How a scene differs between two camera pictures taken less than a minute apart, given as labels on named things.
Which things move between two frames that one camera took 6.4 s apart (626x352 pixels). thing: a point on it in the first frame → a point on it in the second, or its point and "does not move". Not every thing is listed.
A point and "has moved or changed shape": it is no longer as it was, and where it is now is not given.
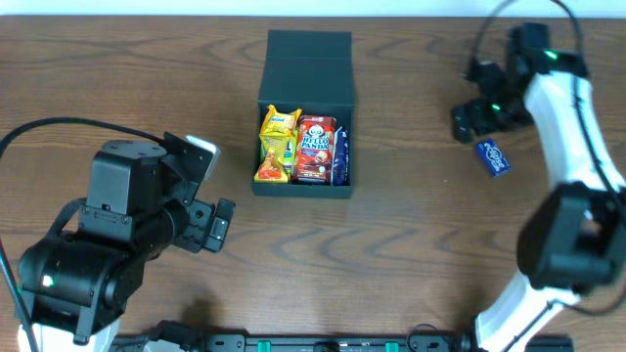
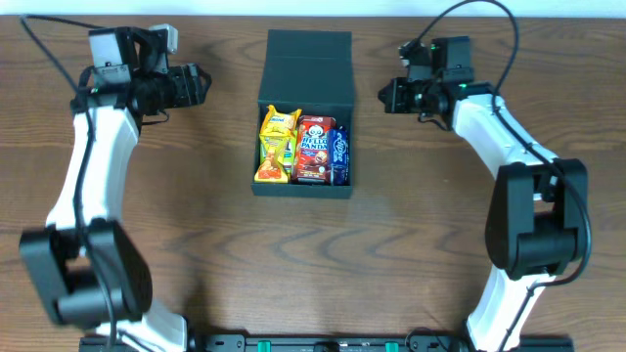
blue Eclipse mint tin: [494, 157] has moved or changed shape
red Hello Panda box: [315, 150] does not move
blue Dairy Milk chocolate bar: [340, 157] does not move
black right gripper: [475, 119] → [391, 98]
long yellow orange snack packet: [271, 168] does not move
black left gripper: [201, 225] → [194, 84]
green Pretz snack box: [290, 147] does not move
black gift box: [309, 70] does not move
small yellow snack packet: [275, 123] does not move
